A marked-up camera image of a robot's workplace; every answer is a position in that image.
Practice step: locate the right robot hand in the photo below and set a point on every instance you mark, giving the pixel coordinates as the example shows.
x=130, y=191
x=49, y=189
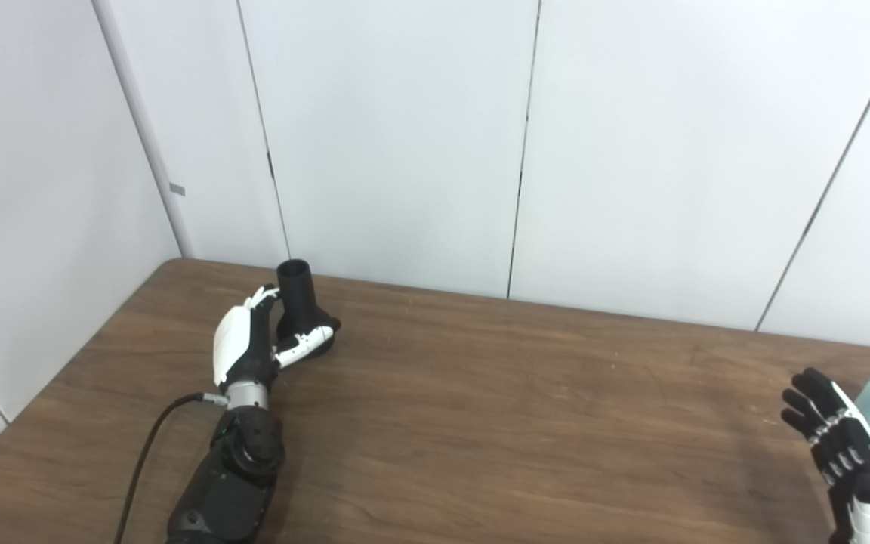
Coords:
x=858, y=476

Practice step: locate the black nozzle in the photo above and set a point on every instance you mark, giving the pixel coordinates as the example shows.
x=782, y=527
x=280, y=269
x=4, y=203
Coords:
x=299, y=302

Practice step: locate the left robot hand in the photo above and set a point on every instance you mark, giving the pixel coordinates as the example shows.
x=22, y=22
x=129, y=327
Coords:
x=242, y=344

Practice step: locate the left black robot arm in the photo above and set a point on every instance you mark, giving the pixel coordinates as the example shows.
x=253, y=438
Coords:
x=235, y=468

